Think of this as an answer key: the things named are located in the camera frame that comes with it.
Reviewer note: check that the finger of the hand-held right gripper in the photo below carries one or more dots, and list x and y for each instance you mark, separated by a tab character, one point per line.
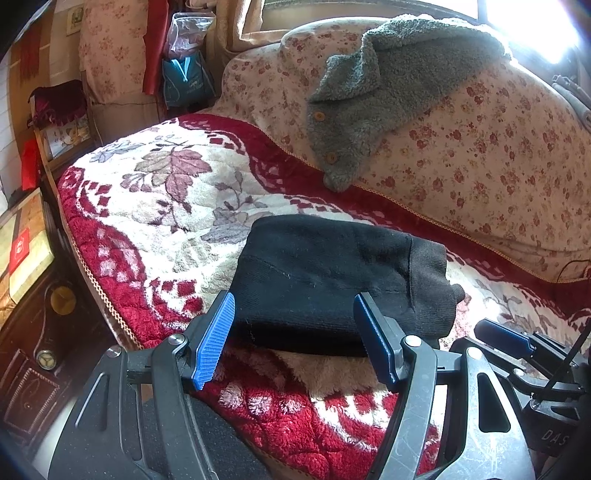
505	367
501	334

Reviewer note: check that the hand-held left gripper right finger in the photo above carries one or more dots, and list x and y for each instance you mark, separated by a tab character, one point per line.
375	344

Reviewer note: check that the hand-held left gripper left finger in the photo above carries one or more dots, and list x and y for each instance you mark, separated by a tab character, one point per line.
214	341

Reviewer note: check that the black pants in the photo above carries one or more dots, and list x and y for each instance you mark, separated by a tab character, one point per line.
323	272

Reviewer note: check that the red floral plush blanket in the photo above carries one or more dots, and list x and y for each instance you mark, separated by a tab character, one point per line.
161	207

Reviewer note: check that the dark wooden cabinet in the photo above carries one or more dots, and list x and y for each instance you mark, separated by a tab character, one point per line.
41	350

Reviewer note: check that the pink floral quilt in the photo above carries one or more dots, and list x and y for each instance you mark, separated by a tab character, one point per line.
485	161

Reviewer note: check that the box with red label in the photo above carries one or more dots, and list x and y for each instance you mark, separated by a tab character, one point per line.
25	244

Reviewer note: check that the printed picture box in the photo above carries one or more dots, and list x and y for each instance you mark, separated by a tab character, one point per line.
67	136

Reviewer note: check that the red packet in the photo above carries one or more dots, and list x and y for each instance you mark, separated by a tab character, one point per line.
30	164

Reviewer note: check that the teal bag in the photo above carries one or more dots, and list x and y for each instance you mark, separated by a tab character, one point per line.
184	81

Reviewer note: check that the grey fleece jacket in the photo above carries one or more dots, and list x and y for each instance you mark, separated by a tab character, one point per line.
392	78

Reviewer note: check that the dark red folded cloth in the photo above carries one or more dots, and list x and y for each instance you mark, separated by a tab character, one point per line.
57	104

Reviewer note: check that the red hanging cloth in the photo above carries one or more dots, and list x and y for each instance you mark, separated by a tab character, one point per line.
154	46

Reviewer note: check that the clear plastic bag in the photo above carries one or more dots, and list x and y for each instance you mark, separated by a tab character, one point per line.
189	32

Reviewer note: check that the beige curtain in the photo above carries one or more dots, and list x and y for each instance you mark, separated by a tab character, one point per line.
240	23

